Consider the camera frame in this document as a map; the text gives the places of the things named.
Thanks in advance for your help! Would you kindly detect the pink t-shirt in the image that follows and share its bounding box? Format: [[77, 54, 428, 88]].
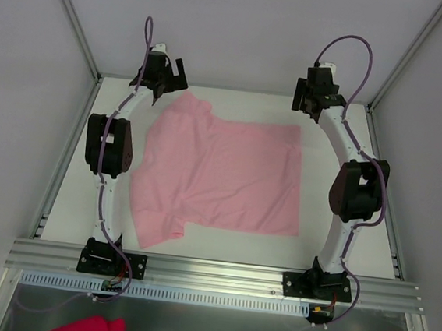
[[130, 93, 302, 248]]

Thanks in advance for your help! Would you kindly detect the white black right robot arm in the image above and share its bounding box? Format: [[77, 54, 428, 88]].
[[282, 62, 390, 303]]

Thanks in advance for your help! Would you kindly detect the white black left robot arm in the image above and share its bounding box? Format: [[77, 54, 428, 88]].
[[76, 44, 189, 283]]

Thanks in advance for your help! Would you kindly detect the red t-shirt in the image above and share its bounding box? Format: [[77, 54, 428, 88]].
[[49, 315, 126, 331]]

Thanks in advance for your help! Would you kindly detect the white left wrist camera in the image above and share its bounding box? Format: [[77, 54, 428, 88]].
[[150, 43, 167, 54]]

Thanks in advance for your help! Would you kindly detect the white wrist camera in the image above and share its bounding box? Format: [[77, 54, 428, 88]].
[[150, 43, 167, 54], [319, 62, 337, 76]]

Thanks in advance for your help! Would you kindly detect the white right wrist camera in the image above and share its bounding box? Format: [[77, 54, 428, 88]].
[[319, 62, 337, 76]]

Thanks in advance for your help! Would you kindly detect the left aluminium frame post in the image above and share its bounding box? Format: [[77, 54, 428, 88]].
[[59, 0, 102, 83]]

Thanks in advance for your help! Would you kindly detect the aluminium frame post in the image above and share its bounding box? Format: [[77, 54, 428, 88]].
[[367, 0, 442, 110], [59, 0, 102, 83]]

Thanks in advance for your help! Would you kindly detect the right aluminium frame post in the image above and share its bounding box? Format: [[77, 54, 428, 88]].
[[367, 0, 442, 110]]

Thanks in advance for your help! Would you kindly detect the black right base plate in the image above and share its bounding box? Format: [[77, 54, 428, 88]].
[[281, 271, 352, 303]]

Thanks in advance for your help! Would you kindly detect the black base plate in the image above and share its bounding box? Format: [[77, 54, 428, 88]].
[[76, 248, 147, 280], [281, 271, 352, 303]]

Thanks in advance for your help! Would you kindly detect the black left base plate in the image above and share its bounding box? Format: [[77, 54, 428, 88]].
[[76, 248, 147, 280]]

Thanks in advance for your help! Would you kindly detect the slotted white cable duct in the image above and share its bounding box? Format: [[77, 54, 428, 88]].
[[19, 271, 309, 318]]

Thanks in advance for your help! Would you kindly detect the aluminium mounting rail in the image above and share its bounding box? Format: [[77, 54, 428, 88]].
[[4, 238, 425, 314]]

